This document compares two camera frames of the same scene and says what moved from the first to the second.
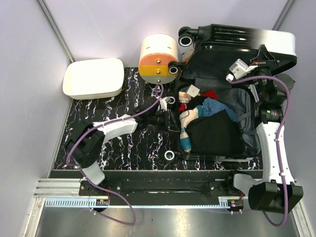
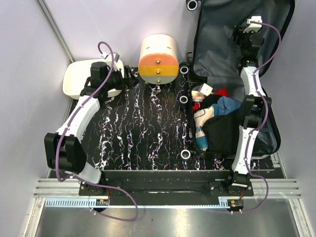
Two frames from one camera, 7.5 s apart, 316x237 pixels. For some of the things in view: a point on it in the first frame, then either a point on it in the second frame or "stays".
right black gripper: x=263 y=54 → x=238 y=31
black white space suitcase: x=218 y=117 → x=214 y=59
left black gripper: x=169 y=122 → x=129 y=82
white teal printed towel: x=186 y=117 → x=200 y=116
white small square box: x=192 y=91 → x=205 y=89
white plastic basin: x=89 y=79 stays
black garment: x=219 y=134 stays
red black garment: x=195 y=101 → x=211 y=99
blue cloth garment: x=211 y=105 → x=225 y=105
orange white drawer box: x=156 y=52 stays
